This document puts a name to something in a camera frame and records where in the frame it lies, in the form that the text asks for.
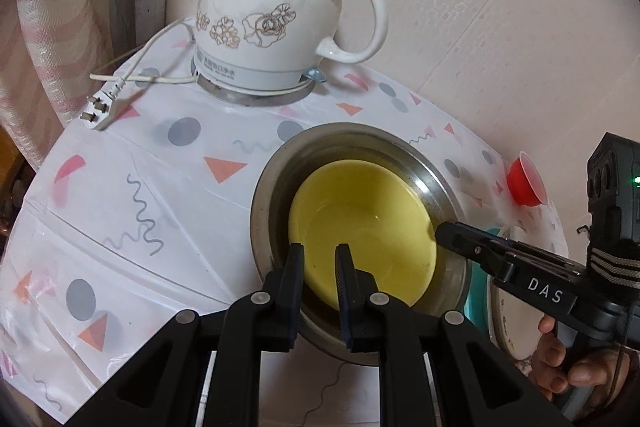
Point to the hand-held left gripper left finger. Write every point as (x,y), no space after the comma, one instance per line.
(297,279)

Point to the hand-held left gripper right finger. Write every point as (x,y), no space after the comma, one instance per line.
(345,284)

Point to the yellow plastic bowl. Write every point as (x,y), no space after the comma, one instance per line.
(370,217)

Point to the white patterned tablecloth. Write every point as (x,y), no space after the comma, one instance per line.
(150,167)

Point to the teal plastic plate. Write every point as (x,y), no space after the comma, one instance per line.
(477,319)

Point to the pink striped blanket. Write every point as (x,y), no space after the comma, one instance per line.
(50,32)

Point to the stainless steel bowl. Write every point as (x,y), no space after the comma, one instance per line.
(274,207)

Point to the person's right hand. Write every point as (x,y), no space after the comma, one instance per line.
(547,352)

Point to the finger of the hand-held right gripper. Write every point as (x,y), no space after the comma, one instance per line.
(465,239)

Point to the white plate with red print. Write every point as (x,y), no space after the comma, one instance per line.
(515,322)

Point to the small red cup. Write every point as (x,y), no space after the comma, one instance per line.
(522,184)

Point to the steel kettle base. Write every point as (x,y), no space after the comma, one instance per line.
(250,99)

